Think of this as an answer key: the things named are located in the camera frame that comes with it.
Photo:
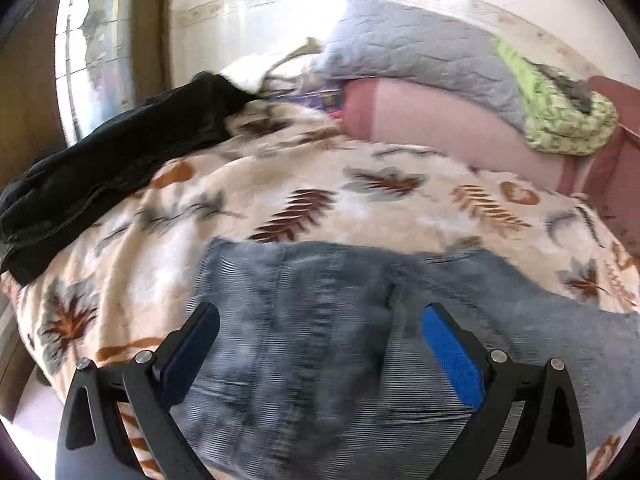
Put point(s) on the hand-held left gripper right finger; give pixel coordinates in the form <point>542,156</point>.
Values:
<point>450,355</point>

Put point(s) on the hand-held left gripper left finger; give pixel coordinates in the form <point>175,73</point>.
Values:
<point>187,360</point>

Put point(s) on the blue-grey denim pants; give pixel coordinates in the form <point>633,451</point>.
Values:
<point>310,320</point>

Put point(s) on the leaf printed blanket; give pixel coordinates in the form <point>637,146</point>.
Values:
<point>240,195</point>

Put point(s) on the black garment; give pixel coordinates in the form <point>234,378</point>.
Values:
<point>100,170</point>

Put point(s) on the green patterned cloth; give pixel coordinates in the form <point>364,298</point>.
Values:
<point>560,120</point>

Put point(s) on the colourful printed packet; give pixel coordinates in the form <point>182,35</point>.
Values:
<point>325,102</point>

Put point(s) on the dark grey cloth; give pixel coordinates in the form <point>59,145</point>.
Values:
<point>570,87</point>

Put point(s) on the white crumpled cloth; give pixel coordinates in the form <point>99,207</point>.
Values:
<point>245,72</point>

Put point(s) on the grey quilted pillow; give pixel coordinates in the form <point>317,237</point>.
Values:
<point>415,45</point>

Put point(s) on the window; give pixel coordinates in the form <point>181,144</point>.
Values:
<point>95,60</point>

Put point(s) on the brown wooden frame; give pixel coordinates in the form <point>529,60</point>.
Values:
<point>150,20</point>

